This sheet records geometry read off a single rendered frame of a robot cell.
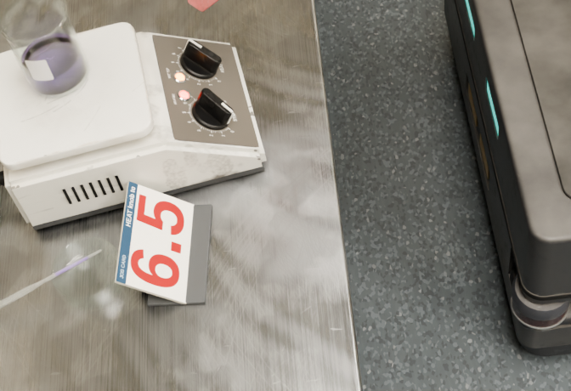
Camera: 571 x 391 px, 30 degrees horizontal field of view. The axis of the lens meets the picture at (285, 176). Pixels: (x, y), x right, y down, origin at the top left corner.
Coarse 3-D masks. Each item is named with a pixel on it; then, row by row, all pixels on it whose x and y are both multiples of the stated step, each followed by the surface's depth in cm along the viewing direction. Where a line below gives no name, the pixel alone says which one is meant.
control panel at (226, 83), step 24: (168, 48) 89; (216, 48) 91; (168, 72) 87; (216, 72) 89; (168, 96) 85; (192, 96) 86; (240, 96) 88; (192, 120) 84; (240, 120) 87; (240, 144) 85
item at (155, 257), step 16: (144, 192) 84; (144, 208) 83; (160, 208) 84; (176, 208) 85; (144, 224) 82; (160, 224) 83; (176, 224) 84; (144, 240) 82; (160, 240) 82; (176, 240) 83; (144, 256) 81; (160, 256) 82; (176, 256) 83; (128, 272) 79; (144, 272) 80; (160, 272) 81; (176, 272) 82; (160, 288) 80; (176, 288) 81
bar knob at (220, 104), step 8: (208, 88) 85; (200, 96) 85; (208, 96) 84; (216, 96) 85; (200, 104) 85; (208, 104) 85; (216, 104) 84; (224, 104) 84; (192, 112) 85; (200, 112) 85; (208, 112) 85; (216, 112) 84; (224, 112) 84; (232, 112) 84; (200, 120) 84; (208, 120) 85; (216, 120) 85; (224, 120) 84; (216, 128) 85
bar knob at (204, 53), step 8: (192, 40) 88; (184, 48) 88; (192, 48) 88; (200, 48) 88; (184, 56) 88; (192, 56) 88; (200, 56) 88; (208, 56) 87; (216, 56) 88; (184, 64) 88; (192, 64) 88; (200, 64) 88; (208, 64) 88; (216, 64) 88; (192, 72) 88; (200, 72) 88; (208, 72) 88
